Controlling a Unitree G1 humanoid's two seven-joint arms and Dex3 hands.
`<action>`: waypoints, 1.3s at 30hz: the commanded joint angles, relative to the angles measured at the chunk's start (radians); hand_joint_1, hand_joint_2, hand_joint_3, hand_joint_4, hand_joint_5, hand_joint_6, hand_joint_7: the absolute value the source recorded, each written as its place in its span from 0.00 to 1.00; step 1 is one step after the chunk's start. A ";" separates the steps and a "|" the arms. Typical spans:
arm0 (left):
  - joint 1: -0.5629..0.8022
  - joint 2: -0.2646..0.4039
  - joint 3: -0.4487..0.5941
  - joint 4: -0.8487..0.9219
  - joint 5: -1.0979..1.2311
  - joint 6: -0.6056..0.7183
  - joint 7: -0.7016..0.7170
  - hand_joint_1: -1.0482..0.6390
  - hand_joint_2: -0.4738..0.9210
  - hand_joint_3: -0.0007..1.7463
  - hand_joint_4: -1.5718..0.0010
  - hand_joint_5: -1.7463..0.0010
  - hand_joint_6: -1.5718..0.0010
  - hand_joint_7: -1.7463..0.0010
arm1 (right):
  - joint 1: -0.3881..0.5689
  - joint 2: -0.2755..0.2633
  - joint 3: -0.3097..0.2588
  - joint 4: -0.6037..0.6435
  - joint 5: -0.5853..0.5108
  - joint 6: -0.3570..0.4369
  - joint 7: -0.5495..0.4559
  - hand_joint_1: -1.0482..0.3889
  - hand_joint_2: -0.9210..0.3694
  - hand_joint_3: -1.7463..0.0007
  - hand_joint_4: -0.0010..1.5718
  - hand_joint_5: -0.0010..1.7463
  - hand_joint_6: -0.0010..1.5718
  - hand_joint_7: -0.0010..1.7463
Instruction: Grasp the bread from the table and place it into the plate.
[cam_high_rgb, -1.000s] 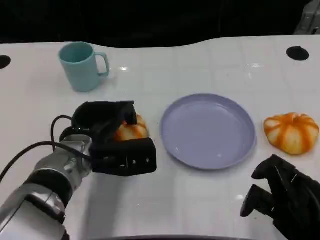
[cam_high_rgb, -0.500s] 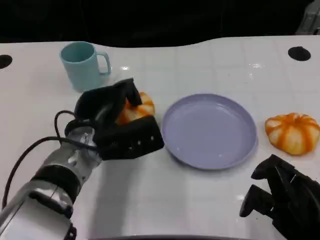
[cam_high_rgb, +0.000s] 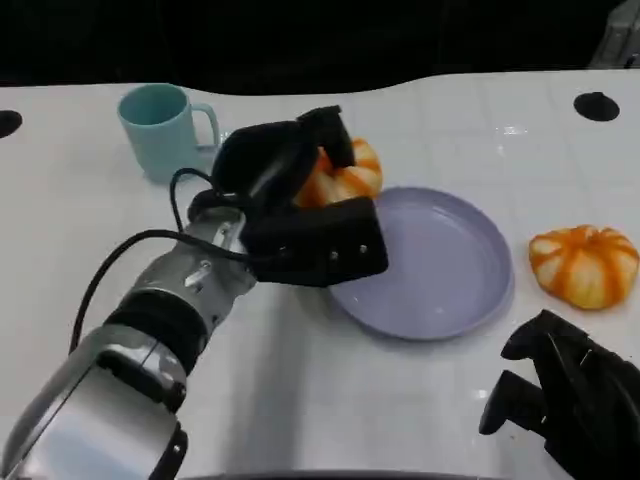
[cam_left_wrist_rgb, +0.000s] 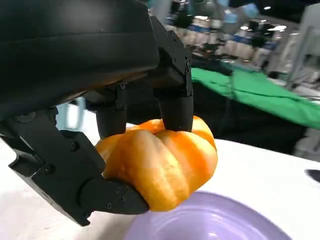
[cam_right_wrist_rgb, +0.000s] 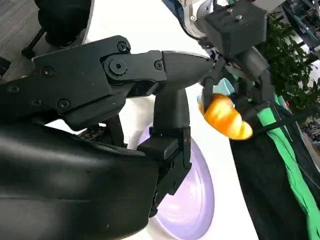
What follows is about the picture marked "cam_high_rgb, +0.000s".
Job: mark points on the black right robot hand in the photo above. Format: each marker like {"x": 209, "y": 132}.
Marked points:
{"x": 595, "y": 400}

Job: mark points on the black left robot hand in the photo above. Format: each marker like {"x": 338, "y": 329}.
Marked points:
{"x": 250, "y": 160}

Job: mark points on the orange white toy bread roll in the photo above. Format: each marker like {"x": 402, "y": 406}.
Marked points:
{"x": 361, "y": 179}
{"x": 582, "y": 267}

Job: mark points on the pale green mug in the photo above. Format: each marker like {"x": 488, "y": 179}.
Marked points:
{"x": 160, "y": 145}

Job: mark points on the lilac plate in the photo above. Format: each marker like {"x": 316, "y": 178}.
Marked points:
{"x": 440, "y": 270}

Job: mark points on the grey background equipment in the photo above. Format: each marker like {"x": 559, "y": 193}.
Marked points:
{"x": 620, "y": 40}

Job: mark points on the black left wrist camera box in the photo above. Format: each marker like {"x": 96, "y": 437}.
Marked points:
{"x": 320, "y": 245}

